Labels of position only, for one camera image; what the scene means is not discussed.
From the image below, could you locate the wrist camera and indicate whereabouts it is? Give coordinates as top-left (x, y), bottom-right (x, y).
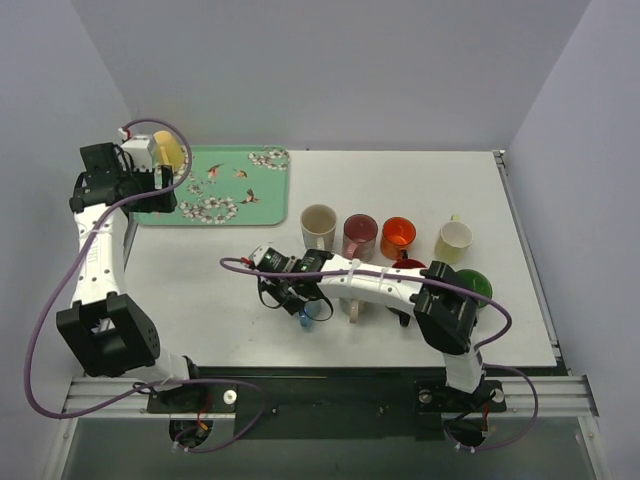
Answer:
top-left (118, 128), bottom-right (157, 172)
top-left (248, 245), bottom-right (287, 273)

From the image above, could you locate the pink mug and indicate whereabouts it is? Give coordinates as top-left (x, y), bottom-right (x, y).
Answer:
top-left (342, 214), bottom-right (378, 262)

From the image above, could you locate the large cream patterned mug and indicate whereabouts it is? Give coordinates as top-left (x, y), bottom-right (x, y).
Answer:
top-left (455, 269), bottom-right (493, 299)

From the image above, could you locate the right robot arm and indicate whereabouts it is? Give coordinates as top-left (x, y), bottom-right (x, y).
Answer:
top-left (249, 247), bottom-right (483, 409)

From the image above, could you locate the yellow mug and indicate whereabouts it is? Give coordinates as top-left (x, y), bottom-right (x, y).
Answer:
top-left (153, 130), bottom-right (185, 171)

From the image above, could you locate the green floral serving tray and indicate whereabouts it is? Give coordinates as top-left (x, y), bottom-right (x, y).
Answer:
top-left (135, 145), bottom-right (290, 227)

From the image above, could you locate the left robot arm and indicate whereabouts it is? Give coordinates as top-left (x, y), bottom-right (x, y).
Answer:
top-left (56, 135), bottom-right (206, 412)

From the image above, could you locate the blue mug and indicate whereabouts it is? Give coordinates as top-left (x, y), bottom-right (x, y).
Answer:
top-left (298, 300), bottom-right (322, 332)

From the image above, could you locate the orange mug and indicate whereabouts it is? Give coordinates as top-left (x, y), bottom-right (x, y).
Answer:
top-left (380, 216), bottom-right (417, 260)

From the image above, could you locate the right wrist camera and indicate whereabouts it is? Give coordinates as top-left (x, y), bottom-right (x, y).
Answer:
top-left (248, 245), bottom-right (287, 273)

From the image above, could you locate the cream floral tall mug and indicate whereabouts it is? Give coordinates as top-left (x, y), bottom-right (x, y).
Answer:
top-left (300, 204), bottom-right (337, 251)

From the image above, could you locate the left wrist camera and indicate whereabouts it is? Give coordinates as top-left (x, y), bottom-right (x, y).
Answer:
top-left (118, 128), bottom-right (157, 172)

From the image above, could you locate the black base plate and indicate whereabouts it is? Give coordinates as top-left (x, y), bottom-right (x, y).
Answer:
top-left (147, 367), bottom-right (506, 447)

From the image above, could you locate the black skull mug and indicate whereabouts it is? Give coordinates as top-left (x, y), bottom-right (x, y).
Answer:
top-left (387, 258), bottom-right (428, 329)

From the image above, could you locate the pale yellow-green mug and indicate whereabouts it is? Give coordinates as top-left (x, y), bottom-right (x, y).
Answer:
top-left (434, 214), bottom-right (474, 265)

